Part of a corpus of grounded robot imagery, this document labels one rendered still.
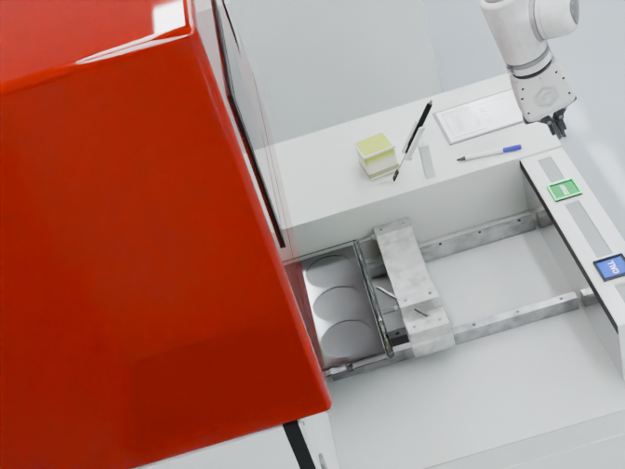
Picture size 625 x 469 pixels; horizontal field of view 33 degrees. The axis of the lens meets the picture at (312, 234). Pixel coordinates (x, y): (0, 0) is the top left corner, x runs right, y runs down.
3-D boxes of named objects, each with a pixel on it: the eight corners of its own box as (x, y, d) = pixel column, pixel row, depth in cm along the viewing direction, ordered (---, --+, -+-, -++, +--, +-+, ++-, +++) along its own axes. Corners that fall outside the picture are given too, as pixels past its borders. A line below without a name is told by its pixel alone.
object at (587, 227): (624, 382, 186) (618, 326, 178) (528, 210, 231) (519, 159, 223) (675, 368, 186) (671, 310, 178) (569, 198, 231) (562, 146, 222)
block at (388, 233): (378, 246, 225) (376, 235, 223) (376, 236, 228) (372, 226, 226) (414, 235, 225) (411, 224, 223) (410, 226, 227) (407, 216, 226)
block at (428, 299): (403, 318, 205) (399, 307, 204) (399, 307, 208) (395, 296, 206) (442, 306, 205) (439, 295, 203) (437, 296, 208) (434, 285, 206)
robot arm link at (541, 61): (509, 73, 188) (514, 86, 190) (553, 50, 187) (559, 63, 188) (496, 53, 195) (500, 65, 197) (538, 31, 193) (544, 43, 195)
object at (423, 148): (410, 186, 224) (398, 135, 217) (406, 176, 228) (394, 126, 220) (438, 178, 224) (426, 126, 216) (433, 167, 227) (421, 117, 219)
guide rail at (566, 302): (333, 381, 205) (329, 370, 203) (332, 374, 207) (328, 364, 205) (579, 308, 203) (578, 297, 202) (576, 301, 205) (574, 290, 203)
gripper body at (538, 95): (510, 82, 190) (530, 128, 196) (561, 56, 188) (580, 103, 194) (498, 64, 196) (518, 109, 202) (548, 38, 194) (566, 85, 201)
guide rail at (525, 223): (313, 296, 227) (310, 286, 225) (312, 290, 229) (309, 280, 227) (536, 229, 225) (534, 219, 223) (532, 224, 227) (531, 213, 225)
